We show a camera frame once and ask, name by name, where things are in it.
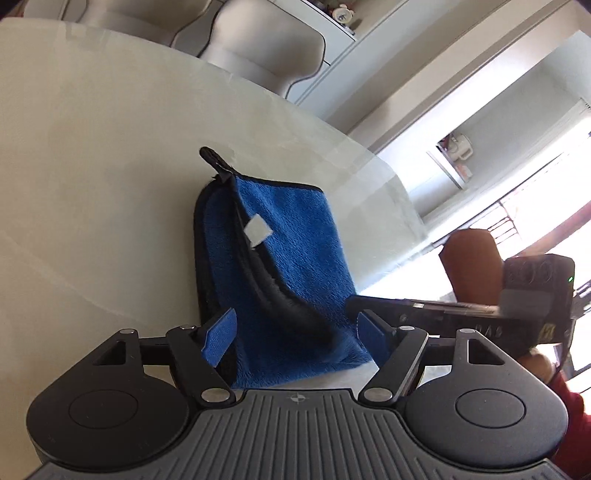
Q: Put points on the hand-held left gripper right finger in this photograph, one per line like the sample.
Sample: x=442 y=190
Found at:
x=374 y=339

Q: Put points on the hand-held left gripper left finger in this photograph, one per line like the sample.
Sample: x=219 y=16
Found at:
x=217 y=337

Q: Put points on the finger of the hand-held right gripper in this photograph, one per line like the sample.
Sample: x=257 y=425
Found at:
x=392 y=311

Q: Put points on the blue towel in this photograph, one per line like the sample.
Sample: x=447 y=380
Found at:
x=286 y=258

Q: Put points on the person's right forearm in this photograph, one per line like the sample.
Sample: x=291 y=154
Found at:
x=575 y=429

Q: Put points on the person's right hand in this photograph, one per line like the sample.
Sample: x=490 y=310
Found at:
x=538 y=367

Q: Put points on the brown chair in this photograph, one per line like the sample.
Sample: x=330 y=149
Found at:
x=471 y=265

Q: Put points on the white kettle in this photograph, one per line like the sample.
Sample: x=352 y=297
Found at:
x=461 y=146

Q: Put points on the grey dining chair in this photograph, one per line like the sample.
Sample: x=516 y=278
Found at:
x=152 y=18
x=263 y=46

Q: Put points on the small alarm clock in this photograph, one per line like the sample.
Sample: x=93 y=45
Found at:
x=342 y=14

